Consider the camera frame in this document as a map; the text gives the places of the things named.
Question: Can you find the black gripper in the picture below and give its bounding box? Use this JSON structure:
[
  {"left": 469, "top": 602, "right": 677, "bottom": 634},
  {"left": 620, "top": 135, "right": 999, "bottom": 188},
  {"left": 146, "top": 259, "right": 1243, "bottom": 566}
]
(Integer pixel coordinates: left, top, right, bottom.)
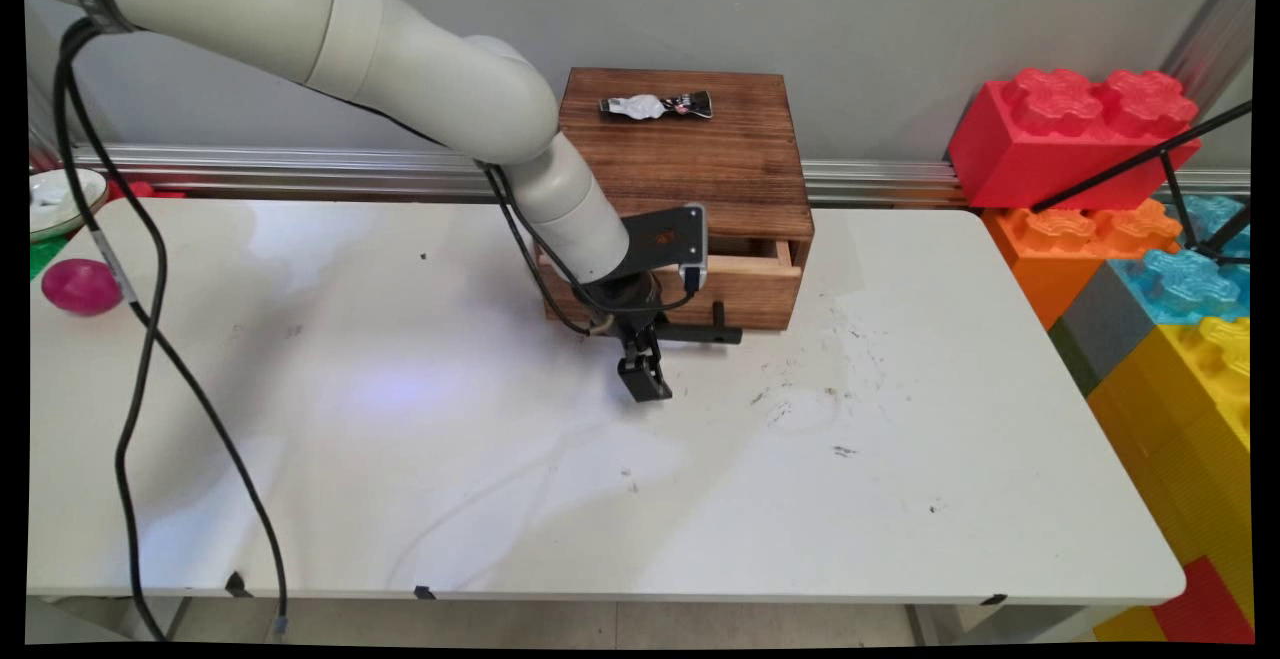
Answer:
[{"left": 588, "top": 272, "right": 674, "bottom": 404}]

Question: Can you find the wooden drawer with black handle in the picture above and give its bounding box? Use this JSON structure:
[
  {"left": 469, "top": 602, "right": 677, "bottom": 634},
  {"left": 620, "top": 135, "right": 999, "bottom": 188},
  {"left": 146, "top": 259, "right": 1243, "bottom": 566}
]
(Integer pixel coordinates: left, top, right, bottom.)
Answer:
[{"left": 540, "top": 236, "right": 805, "bottom": 346}]

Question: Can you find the brown wooden drawer box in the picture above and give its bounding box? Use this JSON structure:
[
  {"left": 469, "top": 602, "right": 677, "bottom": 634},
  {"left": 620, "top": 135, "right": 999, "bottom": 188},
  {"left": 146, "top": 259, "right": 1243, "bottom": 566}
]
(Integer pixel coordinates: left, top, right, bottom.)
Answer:
[{"left": 535, "top": 67, "right": 817, "bottom": 333}]

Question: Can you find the black white crumpled packet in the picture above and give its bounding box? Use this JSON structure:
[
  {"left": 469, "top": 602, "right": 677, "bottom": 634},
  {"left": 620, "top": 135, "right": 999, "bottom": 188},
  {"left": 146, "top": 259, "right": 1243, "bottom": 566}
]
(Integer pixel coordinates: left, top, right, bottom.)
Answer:
[{"left": 599, "top": 90, "right": 715, "bottom": 122}]

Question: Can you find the large orange toy brick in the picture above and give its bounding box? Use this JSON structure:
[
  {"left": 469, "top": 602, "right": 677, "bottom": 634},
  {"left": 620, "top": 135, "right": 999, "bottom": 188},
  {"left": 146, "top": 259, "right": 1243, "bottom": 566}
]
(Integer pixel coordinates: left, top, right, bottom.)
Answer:
[{"left": 983, "top": 201, "right": 1183, "bottom": 331}]

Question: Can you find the large grey toy brick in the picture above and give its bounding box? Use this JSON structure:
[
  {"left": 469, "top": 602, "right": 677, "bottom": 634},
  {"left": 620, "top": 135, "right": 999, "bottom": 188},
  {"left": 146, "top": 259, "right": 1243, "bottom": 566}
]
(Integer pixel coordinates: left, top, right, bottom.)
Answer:
[{"left": 1047, "top": 261, "right": 1157, "bottom": 399}]

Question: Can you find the large red toy brick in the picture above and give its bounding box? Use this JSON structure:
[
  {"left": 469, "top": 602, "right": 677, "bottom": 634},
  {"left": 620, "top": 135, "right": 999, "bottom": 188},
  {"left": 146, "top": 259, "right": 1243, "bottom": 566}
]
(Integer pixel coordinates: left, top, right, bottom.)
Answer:
[{"left": 947, "top": 69, "right": 1201, "bottom": 213}]

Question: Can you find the red flat piece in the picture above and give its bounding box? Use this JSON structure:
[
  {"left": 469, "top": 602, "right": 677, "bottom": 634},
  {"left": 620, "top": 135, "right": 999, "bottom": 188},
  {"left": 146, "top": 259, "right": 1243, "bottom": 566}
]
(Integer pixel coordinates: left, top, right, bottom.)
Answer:
[{"left": 106, "top": 179, "right": 188, "bottom": 203}]

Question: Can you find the large yellow toy brick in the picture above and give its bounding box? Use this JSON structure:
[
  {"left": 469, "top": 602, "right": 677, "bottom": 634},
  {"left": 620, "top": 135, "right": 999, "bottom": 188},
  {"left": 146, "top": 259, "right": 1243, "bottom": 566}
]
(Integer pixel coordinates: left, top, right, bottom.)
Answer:
[{"left": 1086, "top": 317, "right": 1254, "bottom": 630}]

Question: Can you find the large blue toy brick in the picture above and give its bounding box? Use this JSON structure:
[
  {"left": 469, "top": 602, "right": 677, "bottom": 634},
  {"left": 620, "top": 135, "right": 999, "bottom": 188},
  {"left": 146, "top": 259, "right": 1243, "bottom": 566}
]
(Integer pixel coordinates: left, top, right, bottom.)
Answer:
[{"left": 1108, "top": 196, "right": 1252, "bottom": 328}]

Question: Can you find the black tripod stand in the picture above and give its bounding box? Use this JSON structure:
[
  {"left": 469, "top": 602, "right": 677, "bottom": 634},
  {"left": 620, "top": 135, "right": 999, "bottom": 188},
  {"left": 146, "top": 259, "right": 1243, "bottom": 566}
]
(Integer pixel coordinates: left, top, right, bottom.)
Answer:
[{"left": 1030, "top": 102, "right": 1253, "bottom": 269}]

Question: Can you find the pink ball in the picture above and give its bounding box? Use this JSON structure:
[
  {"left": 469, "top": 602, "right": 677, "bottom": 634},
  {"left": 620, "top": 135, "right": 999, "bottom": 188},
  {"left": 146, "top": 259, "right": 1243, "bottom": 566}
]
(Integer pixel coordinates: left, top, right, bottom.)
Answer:
[{"left": 40, "top": 258, "right": 124, "bottom": 318}]

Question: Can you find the white bowl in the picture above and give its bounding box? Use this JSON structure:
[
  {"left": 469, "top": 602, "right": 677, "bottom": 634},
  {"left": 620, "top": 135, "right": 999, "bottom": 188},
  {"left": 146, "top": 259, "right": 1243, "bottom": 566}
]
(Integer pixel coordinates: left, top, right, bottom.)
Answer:
[{"left": 29, "top": 168, "right": 110, "bottom": 242}]

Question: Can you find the green flat piece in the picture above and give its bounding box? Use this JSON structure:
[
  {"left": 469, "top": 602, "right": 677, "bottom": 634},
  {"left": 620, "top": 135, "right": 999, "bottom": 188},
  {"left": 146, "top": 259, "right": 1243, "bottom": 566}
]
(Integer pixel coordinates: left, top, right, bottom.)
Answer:
[{"left": 29, "top": 236, "right": 69, "bottom": 282}]

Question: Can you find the small red toy brick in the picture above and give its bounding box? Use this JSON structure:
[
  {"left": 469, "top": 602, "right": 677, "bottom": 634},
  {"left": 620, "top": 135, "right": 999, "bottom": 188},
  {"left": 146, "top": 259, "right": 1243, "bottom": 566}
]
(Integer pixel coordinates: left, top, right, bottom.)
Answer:
[{"left": 1150, "top": 555, "right": 1255, "bottom": 645}]

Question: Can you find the aluminium wall rail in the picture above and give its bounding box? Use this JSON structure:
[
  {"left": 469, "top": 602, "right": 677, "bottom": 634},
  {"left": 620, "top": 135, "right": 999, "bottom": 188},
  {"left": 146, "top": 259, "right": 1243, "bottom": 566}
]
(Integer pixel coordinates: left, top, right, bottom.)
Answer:
[{"left": 64, "top": 142, "right": 1252, "bottom": 210}]

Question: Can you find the grey table leg frame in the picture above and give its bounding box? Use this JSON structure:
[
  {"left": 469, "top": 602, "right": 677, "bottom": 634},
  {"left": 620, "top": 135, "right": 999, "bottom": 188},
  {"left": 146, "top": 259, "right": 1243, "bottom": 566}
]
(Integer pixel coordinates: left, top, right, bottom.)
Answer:
[{"left": 904, "top": 603, "right": 1111, "bottom": 646}]

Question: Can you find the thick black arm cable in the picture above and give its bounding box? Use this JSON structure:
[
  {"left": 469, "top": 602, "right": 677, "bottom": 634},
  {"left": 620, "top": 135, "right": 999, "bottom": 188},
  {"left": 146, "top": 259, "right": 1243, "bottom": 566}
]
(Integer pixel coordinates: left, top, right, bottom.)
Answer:
[{"left": 52, "top": 17, "right": 292, "bottom": 640}]

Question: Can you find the aluminium corner post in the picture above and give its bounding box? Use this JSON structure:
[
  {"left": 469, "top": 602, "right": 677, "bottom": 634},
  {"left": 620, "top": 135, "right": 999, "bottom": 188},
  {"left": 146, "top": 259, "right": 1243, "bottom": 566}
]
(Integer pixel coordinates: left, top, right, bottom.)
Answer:
[{"left": 1160, "top": 0, "right": 1257, "bottom": 122}]

